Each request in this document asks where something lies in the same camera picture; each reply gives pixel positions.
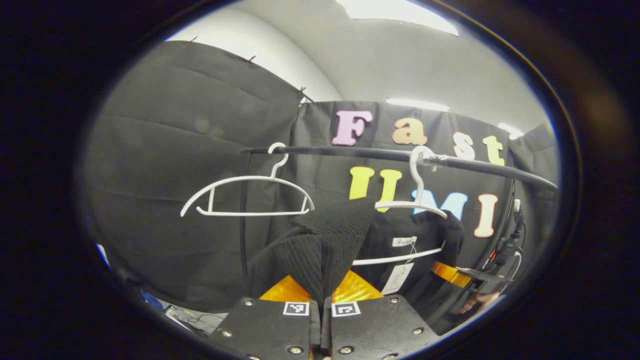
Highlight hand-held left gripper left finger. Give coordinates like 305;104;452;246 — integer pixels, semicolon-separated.
209;274;322;360

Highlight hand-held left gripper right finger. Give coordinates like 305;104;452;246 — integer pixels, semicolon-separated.
322;269;442;360

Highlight black knit garment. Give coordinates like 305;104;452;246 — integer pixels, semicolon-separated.
247;196;467;335

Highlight white plastic hanger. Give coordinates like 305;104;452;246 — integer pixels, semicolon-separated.
180;142;316;219
351;145;449;267

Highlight black metal clothes rack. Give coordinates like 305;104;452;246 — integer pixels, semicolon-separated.
239;144;559;281

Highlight blue floor object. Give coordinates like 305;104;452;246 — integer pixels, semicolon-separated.
139;289;165;312

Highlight black backdrop cloth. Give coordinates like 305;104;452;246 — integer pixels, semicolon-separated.
82;40;560;313

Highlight thin floor cables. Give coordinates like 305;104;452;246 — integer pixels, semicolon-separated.
165;304;228;333

